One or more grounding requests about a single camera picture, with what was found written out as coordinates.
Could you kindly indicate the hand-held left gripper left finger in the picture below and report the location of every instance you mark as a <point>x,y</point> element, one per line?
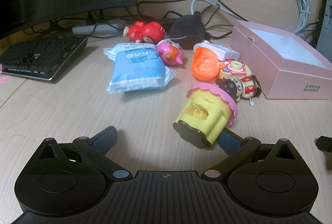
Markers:
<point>105,139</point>

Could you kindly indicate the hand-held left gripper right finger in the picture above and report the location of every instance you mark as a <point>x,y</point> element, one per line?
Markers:
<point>230,142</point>

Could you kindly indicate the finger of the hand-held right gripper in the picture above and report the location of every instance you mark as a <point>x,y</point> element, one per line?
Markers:
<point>325,145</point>

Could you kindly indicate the yellow toy house pink roof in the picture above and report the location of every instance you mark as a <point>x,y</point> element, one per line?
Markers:
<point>205,115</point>

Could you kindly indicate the black haired wind-up doll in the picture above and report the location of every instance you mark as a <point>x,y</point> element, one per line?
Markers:
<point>241,86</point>

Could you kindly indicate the cream toy with red trim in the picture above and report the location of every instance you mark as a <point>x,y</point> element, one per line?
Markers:
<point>236,69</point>

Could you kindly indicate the pink cardboard box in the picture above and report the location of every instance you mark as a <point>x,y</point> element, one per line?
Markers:
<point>298,76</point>

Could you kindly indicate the blue white plastic packet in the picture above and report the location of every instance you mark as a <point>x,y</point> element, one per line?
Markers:
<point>137,68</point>

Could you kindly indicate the orange toy egg shell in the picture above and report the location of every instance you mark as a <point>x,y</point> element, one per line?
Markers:
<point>205,65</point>

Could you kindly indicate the small white box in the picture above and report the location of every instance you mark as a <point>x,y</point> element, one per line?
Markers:
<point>225,53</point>

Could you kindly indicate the pink round toy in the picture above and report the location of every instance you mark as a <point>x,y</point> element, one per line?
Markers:
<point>168,51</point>

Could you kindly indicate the red toy figure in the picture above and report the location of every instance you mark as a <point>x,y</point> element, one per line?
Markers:
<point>150,30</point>

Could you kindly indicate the black plush toy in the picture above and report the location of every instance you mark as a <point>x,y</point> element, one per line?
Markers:
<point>186,29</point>

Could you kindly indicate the wooden desktop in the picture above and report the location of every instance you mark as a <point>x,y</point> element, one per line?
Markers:
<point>103,110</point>

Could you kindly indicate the black keyboard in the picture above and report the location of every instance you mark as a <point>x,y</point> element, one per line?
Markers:
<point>39,55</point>

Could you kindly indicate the white power strip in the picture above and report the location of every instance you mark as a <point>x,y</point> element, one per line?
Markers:
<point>83,29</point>

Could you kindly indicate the pink plastic wrapper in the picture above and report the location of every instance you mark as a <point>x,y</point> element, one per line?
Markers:
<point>4,79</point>

